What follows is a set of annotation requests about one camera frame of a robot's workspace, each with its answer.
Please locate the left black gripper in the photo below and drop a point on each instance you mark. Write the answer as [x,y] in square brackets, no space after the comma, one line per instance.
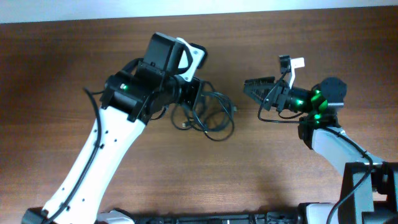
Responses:
[190,90]

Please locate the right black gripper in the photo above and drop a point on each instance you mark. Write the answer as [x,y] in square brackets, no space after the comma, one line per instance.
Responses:
[255,88]

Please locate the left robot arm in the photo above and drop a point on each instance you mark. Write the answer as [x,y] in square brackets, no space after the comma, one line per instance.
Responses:
[132,97]

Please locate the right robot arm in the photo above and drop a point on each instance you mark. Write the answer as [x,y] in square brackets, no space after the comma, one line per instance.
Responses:
[369,188]

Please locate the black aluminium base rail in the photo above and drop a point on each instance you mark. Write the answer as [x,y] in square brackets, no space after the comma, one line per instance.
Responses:
[217,217]

